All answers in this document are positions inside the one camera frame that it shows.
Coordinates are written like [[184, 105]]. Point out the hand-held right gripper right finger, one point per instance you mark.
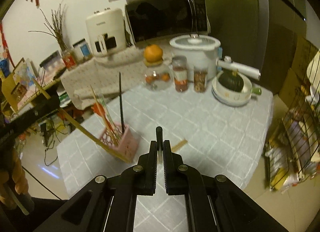
[[165, 164]]

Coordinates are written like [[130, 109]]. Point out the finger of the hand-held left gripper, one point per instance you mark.
[[37, 110]]

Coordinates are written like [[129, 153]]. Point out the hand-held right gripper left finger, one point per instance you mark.
[[155, 164]]

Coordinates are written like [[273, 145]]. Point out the wooden chopstick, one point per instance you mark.
[[87, 134], [179, 145]]

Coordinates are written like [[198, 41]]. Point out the black chopstick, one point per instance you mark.
[[122, 102], [159, 134]]

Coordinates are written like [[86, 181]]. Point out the pink perforated utensil holder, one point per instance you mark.
[[125, 144]]

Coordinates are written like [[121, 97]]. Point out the bundle of wooden chopsticks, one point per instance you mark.
[[111, 124]]

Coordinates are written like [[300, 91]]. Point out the red plastic spoon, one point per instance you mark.
[[98, 109]]

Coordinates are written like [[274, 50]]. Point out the person's left hand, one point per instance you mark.
[[13, 172]]

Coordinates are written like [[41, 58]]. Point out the black devices on floor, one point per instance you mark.
[[46, 132]]

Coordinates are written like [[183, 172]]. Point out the colourful picture board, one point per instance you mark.
[[25, 79]]

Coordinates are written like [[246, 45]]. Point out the grey checked tablecloth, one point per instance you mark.
[[212, 134]]

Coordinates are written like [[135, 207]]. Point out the red label jar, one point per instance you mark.
[[68, 61]]

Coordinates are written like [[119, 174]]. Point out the floral counter cloth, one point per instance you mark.
[[100, 72]]

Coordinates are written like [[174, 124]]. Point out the dried branches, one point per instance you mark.
[[58, 32]]

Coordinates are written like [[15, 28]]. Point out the glass jar with cork lid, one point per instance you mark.
[[157, 77]]

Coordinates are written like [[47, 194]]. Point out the spice jar with red contents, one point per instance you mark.
[[180, 74]]

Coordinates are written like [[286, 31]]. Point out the jar of dried slices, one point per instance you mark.
[[200, 79]]

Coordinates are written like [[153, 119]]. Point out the stack of white bowls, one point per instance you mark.
[[230, 98]]

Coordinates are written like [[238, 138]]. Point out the white air fryer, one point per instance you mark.
[[107, 32]]

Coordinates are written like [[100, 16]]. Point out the dark green squash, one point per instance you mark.
[[231, 82]]

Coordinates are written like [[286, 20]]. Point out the orange fruit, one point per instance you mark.
[[153, 53]]

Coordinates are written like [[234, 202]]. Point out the white electric cooking pot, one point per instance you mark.
[[195, 52]]

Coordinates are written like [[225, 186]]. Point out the black microwave oven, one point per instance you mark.
[[165, 19]]

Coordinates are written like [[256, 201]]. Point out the cardboard boxes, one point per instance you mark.
[[300, 72]]

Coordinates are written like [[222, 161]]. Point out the grey refrigerator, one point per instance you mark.
[[250, 22]]

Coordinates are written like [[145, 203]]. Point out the pale straw hat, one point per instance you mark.
[[315, 69]]

